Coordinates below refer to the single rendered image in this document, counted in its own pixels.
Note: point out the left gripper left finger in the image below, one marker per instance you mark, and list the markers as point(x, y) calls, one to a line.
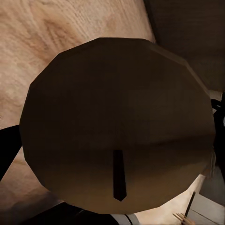
point(10, 144)

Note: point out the pillar candle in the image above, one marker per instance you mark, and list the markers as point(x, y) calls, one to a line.
point(117, 126)

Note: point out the fridge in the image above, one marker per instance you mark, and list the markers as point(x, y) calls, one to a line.
point(203, 211)

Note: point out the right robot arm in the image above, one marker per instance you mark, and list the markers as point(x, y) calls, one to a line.
point(219, 119)

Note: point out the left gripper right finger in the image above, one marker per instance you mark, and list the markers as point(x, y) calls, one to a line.
point(219, 142)

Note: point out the cabinet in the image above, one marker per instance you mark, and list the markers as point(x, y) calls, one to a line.
point(195, 31)

